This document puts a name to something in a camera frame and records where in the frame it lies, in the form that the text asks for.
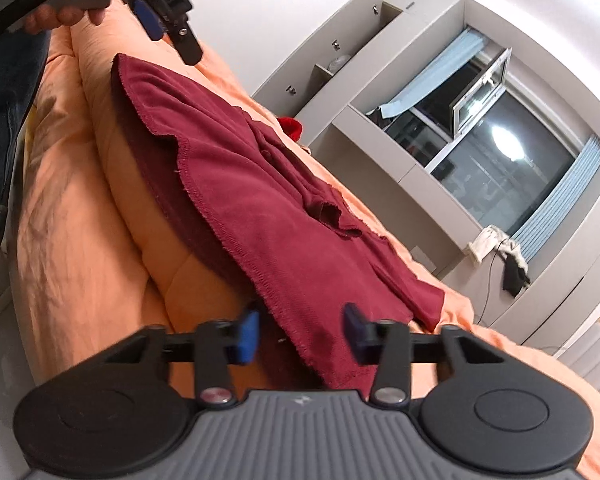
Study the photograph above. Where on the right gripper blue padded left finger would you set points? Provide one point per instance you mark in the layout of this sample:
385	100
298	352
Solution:
217	346

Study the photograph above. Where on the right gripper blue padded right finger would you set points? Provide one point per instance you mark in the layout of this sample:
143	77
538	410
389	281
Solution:
386	346

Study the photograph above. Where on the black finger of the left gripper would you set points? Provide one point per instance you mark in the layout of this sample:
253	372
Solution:
184	41

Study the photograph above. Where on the dark red long-sleeve sweater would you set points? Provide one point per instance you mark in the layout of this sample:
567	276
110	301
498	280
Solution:
254	212

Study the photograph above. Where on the person's left hand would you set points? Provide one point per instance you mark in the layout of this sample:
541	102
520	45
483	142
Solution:
46	17

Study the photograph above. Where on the person's jeans leg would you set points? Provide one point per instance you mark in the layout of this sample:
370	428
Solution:
22	61

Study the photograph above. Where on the open grey wardrobe door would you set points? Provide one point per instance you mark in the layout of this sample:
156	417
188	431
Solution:
306	70

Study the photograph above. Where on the bright red cloth item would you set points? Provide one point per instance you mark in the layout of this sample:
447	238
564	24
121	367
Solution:
291	127

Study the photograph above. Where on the grey window desk unit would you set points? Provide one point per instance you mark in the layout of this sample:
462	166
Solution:
409	203

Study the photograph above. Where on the black garment on sill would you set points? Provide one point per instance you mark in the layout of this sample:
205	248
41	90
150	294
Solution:
515	272

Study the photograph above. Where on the orange bed duvet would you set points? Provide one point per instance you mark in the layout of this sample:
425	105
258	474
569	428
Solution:
96	257

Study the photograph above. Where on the open window sash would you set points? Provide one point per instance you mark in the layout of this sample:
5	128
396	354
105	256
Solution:
480	95

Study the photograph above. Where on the right light blue curtain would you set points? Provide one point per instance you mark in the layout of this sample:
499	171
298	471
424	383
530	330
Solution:
547	218

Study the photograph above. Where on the light blue curtain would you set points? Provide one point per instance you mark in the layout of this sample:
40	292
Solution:
460	51
547	218

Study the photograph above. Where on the left light blue curtain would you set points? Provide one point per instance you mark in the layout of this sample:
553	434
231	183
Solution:
460	51

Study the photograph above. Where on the white wall socket plate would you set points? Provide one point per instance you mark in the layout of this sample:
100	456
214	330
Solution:
419	255

